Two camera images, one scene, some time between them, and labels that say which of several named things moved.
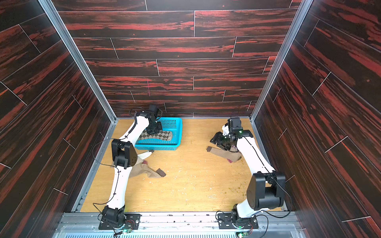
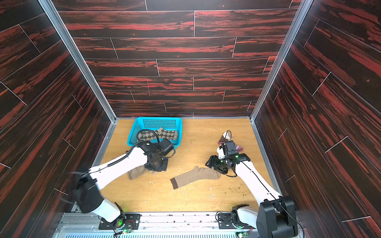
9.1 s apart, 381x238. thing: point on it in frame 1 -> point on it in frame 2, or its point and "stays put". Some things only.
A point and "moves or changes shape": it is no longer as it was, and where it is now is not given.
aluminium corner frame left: x=97 y=93 stays put
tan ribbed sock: x=232 y=154 moves or changes shape
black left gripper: x=160 y=129 -> x=163 y=169
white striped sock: x=225 y=130 moves or changes shape
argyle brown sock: x=164 y=135 moves or changes shape
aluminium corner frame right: x=303 y=8 stays put
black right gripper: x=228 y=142 -> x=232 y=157
